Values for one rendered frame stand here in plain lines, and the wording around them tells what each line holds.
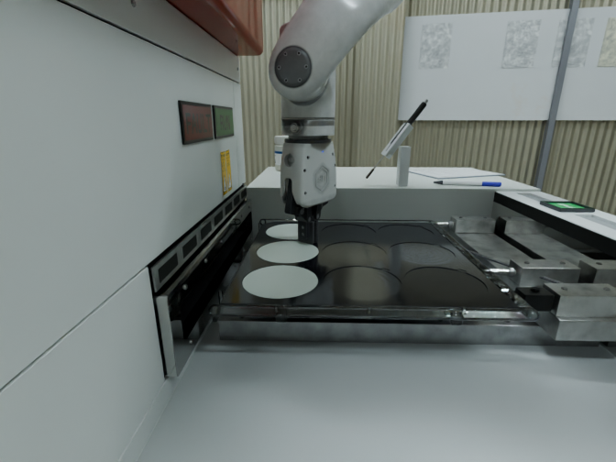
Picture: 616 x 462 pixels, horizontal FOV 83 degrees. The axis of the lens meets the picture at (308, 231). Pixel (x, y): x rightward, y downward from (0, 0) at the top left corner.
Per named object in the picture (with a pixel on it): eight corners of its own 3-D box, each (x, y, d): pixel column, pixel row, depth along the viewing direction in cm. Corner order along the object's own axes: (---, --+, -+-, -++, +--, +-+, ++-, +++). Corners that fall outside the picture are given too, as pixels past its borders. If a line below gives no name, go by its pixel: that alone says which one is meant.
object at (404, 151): (381, 186, 76) (386, 122, 72) (379, 183, 80) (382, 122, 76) (410, 186, 76) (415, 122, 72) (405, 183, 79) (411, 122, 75)
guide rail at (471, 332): (219, 340, 47) (217, 320, 46) (223, 331, 49) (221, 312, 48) (599, 346, 46) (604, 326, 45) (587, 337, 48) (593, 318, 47)
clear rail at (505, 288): (528, 324, 38) (531, 313, 38) (427, 225, 74) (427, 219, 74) (541, 324, 38) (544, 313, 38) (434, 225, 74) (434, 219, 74)
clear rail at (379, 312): (206, 318, 39) (205, 307, 39) (210, 312, 41) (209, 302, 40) (541, 324, 38) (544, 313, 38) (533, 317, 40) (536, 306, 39)
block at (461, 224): (455, 233, 72) (456, 219, 71) (448, 227, 76) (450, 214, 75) (493, 233, 72) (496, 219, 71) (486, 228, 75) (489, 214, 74)
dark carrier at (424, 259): (220, 307, 41) (219, 302, 41) (264, 224, 74) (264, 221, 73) (519, 312, 40) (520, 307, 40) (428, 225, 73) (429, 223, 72)
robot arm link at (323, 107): (331, 118, 49) (336, 118, 58) (333, 12, 45) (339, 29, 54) (273, 118, 51) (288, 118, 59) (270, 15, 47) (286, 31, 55)
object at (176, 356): (162, 378, 36) (149, 296, 33) (246, 239, 78) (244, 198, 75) (179, 378, 36) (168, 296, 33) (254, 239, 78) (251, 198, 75)
